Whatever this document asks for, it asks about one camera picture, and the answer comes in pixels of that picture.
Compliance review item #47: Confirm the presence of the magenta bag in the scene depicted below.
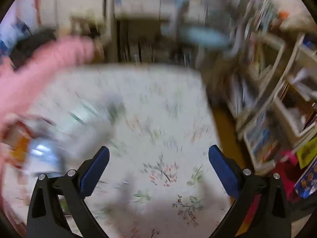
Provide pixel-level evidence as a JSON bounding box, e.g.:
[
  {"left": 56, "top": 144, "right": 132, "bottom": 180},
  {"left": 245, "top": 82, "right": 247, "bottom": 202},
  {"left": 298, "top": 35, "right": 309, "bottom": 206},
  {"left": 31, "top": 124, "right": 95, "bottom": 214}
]
[{"left": 271, "top": 151, "right": 303, "bottom": 203}]

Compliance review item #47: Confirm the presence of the floral white tablecloth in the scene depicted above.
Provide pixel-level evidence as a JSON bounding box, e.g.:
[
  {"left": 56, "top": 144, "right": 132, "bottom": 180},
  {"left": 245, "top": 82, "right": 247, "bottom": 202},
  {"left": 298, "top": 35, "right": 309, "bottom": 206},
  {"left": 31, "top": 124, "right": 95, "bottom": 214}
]
[{"left": 25, "top": 66, "right": 230, "bottom": 237}]

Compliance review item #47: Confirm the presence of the blue snack bag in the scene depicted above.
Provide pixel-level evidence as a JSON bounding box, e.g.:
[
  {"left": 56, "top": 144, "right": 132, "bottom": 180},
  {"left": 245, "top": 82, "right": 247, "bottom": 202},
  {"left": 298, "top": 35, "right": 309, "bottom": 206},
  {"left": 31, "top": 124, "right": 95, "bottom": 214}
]
[{"left": 294, "top": 157, "right": 317, "bottom": 199}]

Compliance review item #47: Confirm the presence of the white bookshelf cart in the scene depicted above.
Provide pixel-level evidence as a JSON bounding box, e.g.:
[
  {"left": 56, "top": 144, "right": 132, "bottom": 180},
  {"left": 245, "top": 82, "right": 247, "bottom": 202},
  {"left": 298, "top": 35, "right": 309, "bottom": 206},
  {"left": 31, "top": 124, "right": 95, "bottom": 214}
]
[{"left": 222, "top": 0, "right": 317, "bottom": 169}]

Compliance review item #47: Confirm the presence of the pink bed blanket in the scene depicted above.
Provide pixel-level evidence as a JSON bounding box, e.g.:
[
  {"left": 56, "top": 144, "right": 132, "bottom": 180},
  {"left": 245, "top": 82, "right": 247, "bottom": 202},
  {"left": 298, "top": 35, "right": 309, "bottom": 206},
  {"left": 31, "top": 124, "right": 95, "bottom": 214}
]
[{"left": 1, "top": 36, "right": 95, "bottom": 139}]

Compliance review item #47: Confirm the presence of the black jacket on bed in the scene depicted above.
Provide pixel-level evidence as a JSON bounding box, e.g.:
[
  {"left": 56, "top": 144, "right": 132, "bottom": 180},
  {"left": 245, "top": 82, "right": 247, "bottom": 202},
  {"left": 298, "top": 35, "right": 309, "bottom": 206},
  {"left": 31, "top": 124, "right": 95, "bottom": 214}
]
[{"left": 9, "top": 27, "right": 56, "bottom": 71}]

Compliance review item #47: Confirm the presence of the white desk with drawers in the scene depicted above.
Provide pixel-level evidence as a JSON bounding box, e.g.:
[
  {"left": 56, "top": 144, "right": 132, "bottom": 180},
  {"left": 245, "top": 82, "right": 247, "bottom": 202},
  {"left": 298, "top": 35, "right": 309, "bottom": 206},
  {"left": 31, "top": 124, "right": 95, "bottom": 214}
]
[{"left": 112, "top": 0, "right": 177, "bottom": 62}]

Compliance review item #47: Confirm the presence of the blue grey desk chair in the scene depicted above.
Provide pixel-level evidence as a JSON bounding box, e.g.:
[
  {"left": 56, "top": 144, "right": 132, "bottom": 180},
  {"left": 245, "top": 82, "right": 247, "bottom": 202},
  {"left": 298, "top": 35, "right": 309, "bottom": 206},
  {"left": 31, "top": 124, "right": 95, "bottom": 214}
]
[{"left": 160, "top": 0, "right": 251, "bottom": 53}]

